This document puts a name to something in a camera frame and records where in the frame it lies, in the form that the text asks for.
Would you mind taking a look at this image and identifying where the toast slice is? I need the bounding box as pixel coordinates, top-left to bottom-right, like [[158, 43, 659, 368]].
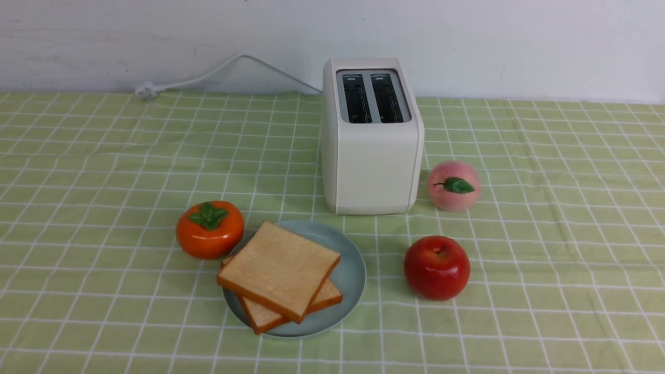
[[237, 278, 343, 335], [218, 222, 341, 334]]

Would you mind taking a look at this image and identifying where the white two-slot toaster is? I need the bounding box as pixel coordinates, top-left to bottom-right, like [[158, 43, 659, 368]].
[[319, 58, 425, 215]]

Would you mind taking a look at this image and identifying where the light blue round plate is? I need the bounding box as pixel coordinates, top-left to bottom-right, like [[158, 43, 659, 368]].
[[222, 220, 367, 339]]

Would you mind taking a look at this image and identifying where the pink peach with leaf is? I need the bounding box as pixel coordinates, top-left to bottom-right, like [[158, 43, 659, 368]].
[[427, 161, 482, 211]]

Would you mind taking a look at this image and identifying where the orange persimmon with green calyx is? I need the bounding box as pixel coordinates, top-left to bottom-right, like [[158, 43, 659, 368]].
[[175, 201, 245, 260]]

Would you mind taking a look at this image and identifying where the red apple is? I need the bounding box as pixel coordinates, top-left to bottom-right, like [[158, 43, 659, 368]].
[[403, 236, 472, 301]]

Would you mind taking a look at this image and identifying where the green checked tablecloth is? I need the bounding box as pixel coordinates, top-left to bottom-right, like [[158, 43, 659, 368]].
[[1, 92, 664, 373]]

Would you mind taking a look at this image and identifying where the white power cable with plug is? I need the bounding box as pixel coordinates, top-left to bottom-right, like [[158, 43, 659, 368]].
[[135, 53, 324, 100]]

